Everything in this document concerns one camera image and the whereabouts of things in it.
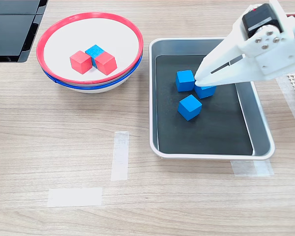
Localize steel tray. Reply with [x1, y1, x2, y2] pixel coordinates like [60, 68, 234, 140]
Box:
[148, 37, 276, 161]

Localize black tray mat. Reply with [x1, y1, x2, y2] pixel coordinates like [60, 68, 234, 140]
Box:
[154, 54, 254, 156]

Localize blue-rimmed white plate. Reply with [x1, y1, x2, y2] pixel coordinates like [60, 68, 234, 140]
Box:
[40, 55, 143, 94]

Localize black plastic tray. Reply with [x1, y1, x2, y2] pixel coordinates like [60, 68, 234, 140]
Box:
[0, 0, 49, 15]
[0, 14, 44, 63]

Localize red cube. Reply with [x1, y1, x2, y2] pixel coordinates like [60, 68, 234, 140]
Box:
[69, 50, 93, 74]
[94, 52, 118, 76]

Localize blue cube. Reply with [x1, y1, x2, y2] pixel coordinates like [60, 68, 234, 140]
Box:
[194, 84, 217, 99]
[177, 94, 203, 121]
[175, 70, 196, 93]

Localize red-rimmed white plate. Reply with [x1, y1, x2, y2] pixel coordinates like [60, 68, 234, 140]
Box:
[36, 11, 145, 84]

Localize blue cube grainy face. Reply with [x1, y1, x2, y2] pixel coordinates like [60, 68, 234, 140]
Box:
[85, 44, 106, 69]

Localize clear tape strip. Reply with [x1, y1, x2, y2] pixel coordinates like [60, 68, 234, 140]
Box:
[230, 159, 274, 177]
[276, 75, 295, 138]
[48, 188, 103, 207]
[111, 131, 129, 181]

